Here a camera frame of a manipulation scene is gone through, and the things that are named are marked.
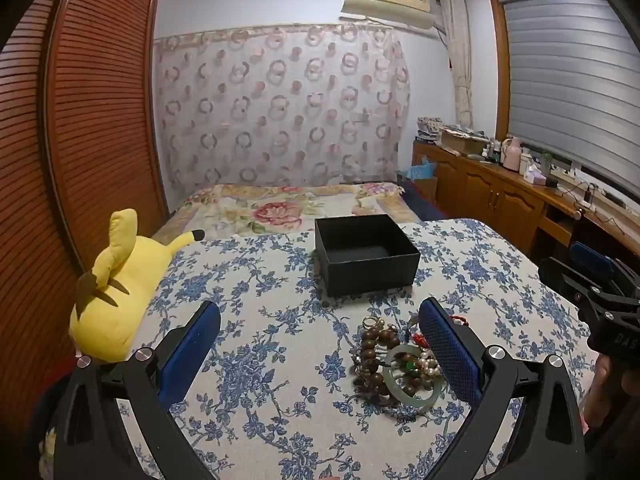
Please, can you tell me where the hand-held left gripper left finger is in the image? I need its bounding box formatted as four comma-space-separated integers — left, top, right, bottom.
55, 301, 223, 480

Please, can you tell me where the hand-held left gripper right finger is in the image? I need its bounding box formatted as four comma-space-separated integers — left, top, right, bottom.
418, 297, 588, 480

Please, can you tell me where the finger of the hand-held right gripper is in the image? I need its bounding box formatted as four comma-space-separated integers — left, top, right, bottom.
537, 256, 609, 312
571, 241, 640, 302

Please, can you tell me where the white pearl bracelet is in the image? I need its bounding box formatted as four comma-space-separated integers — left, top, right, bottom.
417, 352, 444, 391

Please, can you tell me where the pale green jade bangle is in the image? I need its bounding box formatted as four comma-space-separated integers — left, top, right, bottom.
382, 344, 446, 413

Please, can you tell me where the brown wooden bead bracelet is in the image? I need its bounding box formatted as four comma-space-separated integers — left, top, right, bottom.
350, 322, 436, 401

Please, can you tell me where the black box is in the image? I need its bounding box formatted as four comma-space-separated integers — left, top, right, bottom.
314, 214, 421, 298

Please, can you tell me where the person's right hand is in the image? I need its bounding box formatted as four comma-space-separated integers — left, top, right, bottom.
585, 355, 619, 432

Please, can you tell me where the white power strip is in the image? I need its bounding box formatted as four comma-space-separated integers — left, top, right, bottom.
555, 167, 626, 209

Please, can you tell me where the blue floral cloth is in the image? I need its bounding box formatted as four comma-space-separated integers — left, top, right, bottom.
117, 217, 596, 480

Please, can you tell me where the yellow plush toy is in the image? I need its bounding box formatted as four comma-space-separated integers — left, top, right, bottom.
69, 208, 207, 365

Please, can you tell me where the wooden cabinet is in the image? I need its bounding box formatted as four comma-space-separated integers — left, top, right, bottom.
412, 140, 640, 261

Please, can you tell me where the pink thermos jug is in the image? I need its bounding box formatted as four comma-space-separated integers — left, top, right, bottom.
501, 135, 522, 171

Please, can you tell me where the red flower bedspread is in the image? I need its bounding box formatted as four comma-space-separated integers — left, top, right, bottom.
150, 182, 416, 251

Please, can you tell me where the navy blue blanket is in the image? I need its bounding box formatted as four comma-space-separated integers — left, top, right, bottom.
399, 182, 443, 222

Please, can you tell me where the cardboard box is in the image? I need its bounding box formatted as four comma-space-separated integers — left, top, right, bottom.
437, 127, 489, 156

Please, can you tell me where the grey window blind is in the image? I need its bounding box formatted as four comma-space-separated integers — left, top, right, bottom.
500, 0, 640, 201

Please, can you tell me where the patterned storage box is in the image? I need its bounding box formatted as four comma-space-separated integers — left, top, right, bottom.
417, 116, 444, 143

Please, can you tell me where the wooden louvered wardrobe door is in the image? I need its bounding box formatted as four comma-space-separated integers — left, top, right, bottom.
45, 0, 168, 271
0, 0, 86, 441

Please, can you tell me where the beige patterned curtain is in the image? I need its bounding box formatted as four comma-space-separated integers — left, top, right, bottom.
439, 0, 474, 131

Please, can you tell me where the circle pattern lace curtain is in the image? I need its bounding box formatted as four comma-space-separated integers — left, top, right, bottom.
152, 24, 411, 211

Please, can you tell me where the cream air conditioner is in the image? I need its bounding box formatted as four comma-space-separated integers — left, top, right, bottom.
341, 0, 436, 30

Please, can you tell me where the wooden window frame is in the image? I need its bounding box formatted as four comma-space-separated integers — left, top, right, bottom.
489, 0, 517, 142

